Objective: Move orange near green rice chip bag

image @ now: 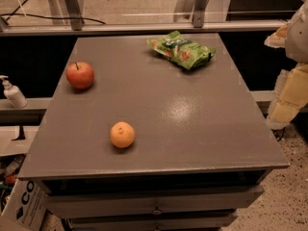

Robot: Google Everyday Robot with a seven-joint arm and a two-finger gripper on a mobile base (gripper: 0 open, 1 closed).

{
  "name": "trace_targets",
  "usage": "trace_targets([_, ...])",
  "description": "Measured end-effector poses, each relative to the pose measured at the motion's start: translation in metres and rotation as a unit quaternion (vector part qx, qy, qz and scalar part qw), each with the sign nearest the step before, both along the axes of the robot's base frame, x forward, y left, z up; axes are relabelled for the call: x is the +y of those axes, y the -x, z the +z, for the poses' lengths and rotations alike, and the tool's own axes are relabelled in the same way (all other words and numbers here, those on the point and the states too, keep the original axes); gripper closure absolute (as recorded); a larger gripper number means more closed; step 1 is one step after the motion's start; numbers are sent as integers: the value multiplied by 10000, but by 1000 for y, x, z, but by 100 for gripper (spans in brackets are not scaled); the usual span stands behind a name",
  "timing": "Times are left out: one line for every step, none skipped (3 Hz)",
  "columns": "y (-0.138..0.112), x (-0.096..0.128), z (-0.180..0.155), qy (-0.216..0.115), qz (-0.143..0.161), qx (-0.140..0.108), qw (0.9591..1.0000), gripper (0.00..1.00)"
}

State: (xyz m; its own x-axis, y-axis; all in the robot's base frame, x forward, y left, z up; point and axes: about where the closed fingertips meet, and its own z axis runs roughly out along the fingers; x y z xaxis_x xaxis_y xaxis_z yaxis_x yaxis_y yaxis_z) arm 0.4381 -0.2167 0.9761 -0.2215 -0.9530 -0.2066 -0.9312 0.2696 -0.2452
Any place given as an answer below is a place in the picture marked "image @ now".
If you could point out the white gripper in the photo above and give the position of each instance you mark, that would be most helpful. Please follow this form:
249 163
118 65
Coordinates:
298 36

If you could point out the green rice chip bag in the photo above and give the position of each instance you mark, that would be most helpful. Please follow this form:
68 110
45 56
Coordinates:
181 51

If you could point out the orange fruit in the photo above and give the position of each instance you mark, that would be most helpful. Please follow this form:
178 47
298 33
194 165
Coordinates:
122 135

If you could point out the upper grey drawer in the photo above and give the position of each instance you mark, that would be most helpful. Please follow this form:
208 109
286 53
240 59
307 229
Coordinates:
153 203

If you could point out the grey drawer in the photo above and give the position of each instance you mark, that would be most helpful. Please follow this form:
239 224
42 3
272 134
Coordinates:
153 203
187 221

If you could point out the grey drawer cabinet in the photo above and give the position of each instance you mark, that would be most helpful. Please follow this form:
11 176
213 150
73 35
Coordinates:
194 130

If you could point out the lower grey drawer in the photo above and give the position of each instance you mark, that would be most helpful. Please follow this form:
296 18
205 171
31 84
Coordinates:
187 221

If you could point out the red apple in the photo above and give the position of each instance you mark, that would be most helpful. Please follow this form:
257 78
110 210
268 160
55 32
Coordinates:
80 75

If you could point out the white pump bottle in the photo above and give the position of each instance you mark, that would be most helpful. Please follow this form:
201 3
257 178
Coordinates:
13 93

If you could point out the white cardboard box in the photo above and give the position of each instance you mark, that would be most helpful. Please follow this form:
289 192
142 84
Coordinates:
25 209

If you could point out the right metal bracket post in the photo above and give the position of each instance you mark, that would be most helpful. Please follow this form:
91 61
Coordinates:
199 13

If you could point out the metal bracket post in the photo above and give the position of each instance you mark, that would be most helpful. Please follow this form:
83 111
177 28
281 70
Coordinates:
199 13
75 13

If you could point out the left metal bracket post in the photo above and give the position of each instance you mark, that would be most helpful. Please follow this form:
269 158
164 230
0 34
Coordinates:
75 13

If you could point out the horizontal metal rail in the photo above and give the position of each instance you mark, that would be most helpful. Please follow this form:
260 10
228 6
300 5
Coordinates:
141 29

